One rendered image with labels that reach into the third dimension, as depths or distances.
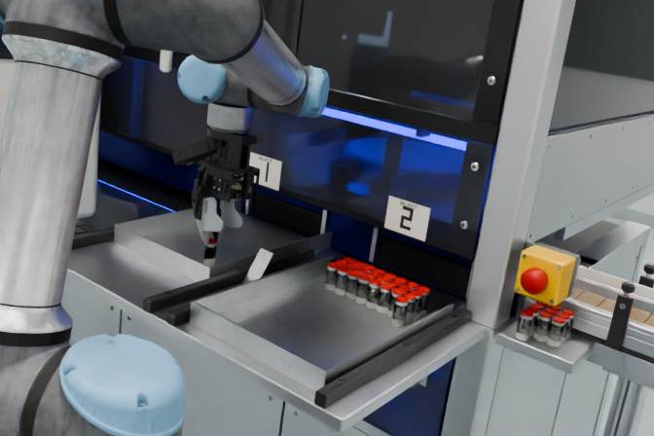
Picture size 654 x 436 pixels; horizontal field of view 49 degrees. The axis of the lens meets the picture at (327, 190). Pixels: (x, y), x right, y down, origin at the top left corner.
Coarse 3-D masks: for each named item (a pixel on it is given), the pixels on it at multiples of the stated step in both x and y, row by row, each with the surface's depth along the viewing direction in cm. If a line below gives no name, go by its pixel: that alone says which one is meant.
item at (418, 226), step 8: (392, 200) 128; (400, 200) 127; (392, 208) 128; (400, 208) 127; (416, 208) 125; (424, 208) 124; (392, 216) 128; (400, 216) 127; (408, 216) 126; (416, 216) 125; (424, 216) 124; (384, 224) 130; (392, 224) 129; (408, 224) 127; (416, 224) 126; (424, 224) 125; (400, 232) 128; (408, 232) 127; (416, 232) 126; (424, 232) 125; (424, 240) 125
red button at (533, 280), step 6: (528, 270) 111; (534, 270) 111; (540, 270) 111; (522, 276) 112; (528, 276) 111; (534, 276) 110; (540, 276) 110; (546, 276) 111; (522, 282) 112; (528, 282) 111; (534, 282) 110; (540, 282) 110; (546, 282) 110; (528, 288) 111; (534, 288) 110; (540, 288) 110; (534, 294) 111
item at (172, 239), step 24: (168, 216) 146; (192, 216) 151; (120, 240) 135; (144, 240) 131; (168, 240) 140; (192, 240) 142; (240, 240) 145; (264, 240) 147; (288, 240) 149; (312, 240) 143; (168, 264) 128; (192, 264) 124; (216, 264) 132; (240, 264) 127
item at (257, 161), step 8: (256, 160) 147; (264, 160) 146; (272, 160) 144; (264, 168) 146; (272, 168) 144; (280, 168) 143; (256, 176) 147; (264, 176) 146; (272, 176) 145; (264, 184) 146; (272, 184) 145
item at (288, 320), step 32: (256, 288) 119; (288, 288) 125; (320, 288) 127; (192, 320) 108; (224, 320) 104; (256, 320) 112; (288, 320) 113; (320, 320) 115; (352, 320) 116; (384, 320) 118; (416, 320) 119; (256, 352) 101; (288, 352) 97; (320, 352) 104; (352, 352) 106; (320, 384) 94
